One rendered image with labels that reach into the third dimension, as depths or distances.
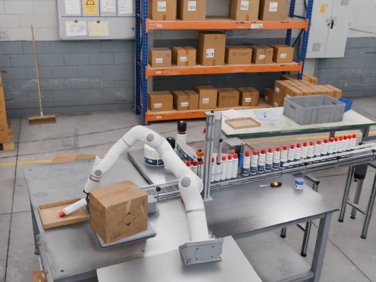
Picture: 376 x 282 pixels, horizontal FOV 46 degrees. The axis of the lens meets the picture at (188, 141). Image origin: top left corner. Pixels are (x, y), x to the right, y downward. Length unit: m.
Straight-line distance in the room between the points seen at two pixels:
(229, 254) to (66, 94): 5.33
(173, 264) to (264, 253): 1.37
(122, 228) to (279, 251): 1.62
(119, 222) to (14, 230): 2.02
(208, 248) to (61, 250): 0.90
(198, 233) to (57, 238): 0.92
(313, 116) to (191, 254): 2.96
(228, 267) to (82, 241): 0.94
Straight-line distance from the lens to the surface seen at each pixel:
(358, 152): 4.52
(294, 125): 5.20
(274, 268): 3.82
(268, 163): 3.79
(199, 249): 2.72
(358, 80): 9.73
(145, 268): 2.73
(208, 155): 3.24
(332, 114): 5.42
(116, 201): 2.81
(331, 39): 8.64
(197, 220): 2.76
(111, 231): 2.86
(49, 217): 3.25
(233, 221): 3.18
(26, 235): 4.61
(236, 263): 2.81
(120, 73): 7.67
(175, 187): 3.45
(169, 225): 3.10
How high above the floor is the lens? 2.54
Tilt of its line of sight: 23 degrees down
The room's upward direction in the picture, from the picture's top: 3 degrees clockwise
